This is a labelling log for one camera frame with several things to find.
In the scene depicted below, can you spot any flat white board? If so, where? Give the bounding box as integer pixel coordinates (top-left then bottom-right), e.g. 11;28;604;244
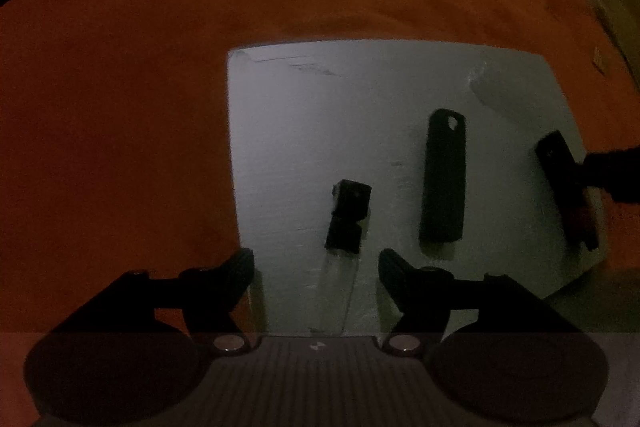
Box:
226;38;607;339

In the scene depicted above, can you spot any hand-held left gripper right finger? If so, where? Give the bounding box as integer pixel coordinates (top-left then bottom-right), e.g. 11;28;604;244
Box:
377;248;583;355

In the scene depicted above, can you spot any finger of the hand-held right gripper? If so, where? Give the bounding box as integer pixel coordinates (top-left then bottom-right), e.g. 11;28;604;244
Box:
575;146;640;206

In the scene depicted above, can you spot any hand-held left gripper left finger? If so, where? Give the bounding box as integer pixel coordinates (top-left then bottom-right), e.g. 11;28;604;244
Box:
47;248;261;353

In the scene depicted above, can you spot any black clip with clear body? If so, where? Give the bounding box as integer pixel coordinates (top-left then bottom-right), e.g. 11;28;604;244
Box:
309;178;374;338

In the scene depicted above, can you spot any orange cloth covered desktop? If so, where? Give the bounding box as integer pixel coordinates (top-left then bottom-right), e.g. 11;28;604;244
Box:
0;0;640;427

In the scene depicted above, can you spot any black and red tool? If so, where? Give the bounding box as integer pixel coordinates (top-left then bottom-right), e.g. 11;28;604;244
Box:
534;130;602;254

